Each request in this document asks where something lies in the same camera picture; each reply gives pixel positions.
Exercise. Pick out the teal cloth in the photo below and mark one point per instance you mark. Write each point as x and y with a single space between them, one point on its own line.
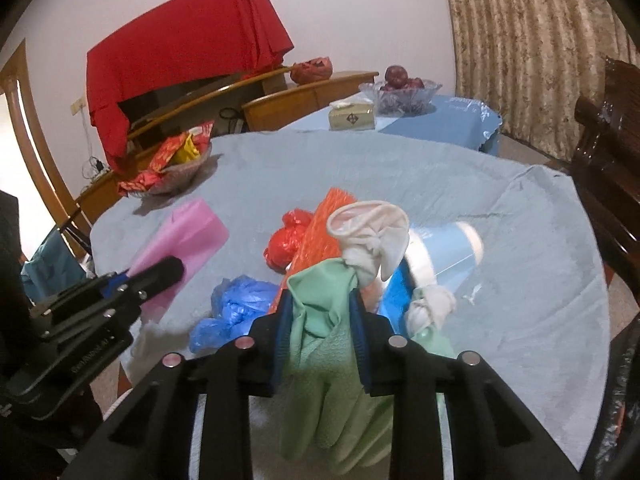
50 265

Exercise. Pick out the wooden door frame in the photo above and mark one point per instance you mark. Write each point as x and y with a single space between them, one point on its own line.
30 135

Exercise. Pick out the green cloth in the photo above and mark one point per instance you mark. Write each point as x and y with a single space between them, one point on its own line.
325 360

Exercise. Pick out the red plastic bag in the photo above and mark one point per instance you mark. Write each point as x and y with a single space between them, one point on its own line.
282 250

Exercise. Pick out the white wall socket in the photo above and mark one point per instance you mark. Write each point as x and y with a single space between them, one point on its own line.
77 107

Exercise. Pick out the red cloth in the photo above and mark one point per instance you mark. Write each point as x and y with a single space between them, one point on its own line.
190 45

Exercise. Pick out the pink plastic bag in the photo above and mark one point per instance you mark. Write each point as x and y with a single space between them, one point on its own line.
190 230

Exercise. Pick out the blue plastic bag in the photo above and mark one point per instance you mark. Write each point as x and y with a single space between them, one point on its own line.
235 305

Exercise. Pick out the orange mesh bag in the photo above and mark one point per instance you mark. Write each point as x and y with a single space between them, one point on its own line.
320 240

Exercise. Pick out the beige tissue box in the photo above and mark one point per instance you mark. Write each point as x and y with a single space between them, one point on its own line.
350 117

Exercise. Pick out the grey tablecloth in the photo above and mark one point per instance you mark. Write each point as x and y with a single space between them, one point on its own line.
400 175

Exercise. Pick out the blue tablecloth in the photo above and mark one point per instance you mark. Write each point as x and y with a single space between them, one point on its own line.
440 120

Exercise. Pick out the beige patterned curtain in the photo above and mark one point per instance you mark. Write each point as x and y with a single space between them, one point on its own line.
525 35

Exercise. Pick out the dark wooden armchair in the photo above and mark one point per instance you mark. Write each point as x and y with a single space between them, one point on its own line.
605 160

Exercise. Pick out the white crumpled tissue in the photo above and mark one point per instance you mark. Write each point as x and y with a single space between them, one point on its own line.
432 305

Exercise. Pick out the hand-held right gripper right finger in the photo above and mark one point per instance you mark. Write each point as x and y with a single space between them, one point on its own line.
364 350

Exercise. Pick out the black chair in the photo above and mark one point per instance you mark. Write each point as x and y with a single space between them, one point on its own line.
75 230

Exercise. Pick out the black television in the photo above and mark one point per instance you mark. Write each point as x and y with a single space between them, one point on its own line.
160 97

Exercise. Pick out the glass fruit bowl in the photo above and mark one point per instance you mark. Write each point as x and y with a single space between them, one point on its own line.
400 100

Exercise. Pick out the glass snack bowl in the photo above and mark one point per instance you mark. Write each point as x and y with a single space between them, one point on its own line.
185 175

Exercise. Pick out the trash bin with black liner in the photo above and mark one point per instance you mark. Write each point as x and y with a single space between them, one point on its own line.
620 385

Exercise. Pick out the red apple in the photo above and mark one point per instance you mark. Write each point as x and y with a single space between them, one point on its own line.
416 83
396 75

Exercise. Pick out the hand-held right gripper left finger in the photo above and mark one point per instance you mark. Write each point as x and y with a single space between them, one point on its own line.
281 350

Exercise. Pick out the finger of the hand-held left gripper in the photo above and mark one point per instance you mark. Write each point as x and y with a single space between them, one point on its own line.
117 278
160 275

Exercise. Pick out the white power strip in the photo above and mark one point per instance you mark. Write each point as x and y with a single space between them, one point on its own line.
97 167

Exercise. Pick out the red bag on cabinet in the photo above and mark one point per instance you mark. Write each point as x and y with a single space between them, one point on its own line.
311 70

